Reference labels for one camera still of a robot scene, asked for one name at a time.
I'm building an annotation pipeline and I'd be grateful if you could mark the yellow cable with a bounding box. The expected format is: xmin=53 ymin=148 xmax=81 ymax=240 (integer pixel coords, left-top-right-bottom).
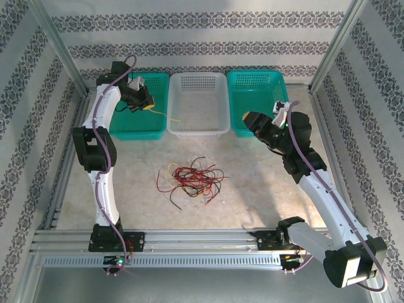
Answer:
xmin=165 ymin=162 xmax=192 ymax=190
xmin=148 ymin=109 xmax=182 ymax=123

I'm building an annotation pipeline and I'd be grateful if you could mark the black cable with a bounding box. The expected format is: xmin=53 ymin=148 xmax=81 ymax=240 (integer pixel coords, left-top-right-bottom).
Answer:
xmin=182 ymin=176 xmax=218 ymax=198
xmin=201 ymin=169 xmax=230 ymax=198
xmin=189 ymin=155 xmax=208 ymax=173
xmin=169 ymin=186 xmax=190 ymax=211

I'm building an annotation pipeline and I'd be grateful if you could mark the teal plastic basket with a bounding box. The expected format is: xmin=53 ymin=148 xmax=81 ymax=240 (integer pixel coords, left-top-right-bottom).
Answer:
xmin=226 ymin=69 xmax=290 ymax=139
xmin=109 ymin=72 xmax=170 ymax=141

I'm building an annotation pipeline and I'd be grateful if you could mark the white plastic basket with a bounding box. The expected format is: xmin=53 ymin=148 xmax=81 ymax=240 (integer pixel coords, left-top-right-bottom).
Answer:
xmin=166 ymin=72 xmax=231 ymax=139

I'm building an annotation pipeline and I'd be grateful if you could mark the grey metal sheet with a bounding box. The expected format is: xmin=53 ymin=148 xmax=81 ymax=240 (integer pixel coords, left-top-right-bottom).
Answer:
xmin=18 ymin=254 xmax=389 ymax=303

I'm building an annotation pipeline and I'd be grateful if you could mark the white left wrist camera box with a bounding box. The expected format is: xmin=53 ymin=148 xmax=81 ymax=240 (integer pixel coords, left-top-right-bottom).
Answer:
xmin=128 ymin=78 xmax=146 ymax=92

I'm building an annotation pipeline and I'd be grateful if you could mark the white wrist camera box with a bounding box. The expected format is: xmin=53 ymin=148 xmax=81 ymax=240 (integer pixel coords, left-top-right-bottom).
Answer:
xmin=272 ymin=100 xmax=290 ymax=128
xmin=128 ymin=78 xmax=146 ymax=92

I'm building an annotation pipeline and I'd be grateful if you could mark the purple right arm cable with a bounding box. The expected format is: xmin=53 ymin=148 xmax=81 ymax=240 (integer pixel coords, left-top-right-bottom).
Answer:
xmin=283 ymin=100 xmax=388 ymax=293

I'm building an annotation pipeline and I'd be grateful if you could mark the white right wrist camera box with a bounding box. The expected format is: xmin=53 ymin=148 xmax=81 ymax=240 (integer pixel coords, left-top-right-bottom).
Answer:
xmin=272 ymin=100 xmax=290 ymax=128

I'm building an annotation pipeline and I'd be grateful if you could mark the aluminium side rail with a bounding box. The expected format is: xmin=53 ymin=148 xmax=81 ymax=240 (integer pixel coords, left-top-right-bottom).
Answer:
xmin=44 ymin=90 xmax=92 ymax=230
xmin=309 ymin=88 xmax=362 ymax=230

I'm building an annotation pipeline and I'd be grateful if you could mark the aluminium frame post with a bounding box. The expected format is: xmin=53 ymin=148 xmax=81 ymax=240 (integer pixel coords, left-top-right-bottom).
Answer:
xmin=27 ymin=0 xmax=91 ymax=95
xmin=309 ymin=0 xmax=369 ymax=94

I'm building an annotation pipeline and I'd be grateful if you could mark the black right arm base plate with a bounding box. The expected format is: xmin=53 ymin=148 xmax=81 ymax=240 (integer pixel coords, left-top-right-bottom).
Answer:
xmin=256 ymin=229 xmax=314 ymax=253

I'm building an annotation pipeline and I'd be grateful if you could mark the aluminium mounting rail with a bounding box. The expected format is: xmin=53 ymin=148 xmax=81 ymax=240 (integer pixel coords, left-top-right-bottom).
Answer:
xmin=31 ymin=227 xmax=370 ymax=253

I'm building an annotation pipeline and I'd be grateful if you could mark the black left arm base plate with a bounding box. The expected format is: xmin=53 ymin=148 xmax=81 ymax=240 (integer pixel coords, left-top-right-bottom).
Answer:
xmin=88 ymin=231 xmax=146 ymax=253

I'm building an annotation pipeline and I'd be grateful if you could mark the slotted grey cable duct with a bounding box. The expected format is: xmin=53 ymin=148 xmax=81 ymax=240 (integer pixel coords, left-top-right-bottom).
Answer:
xmin=42 ymin=254 xmax=285 ymax=269

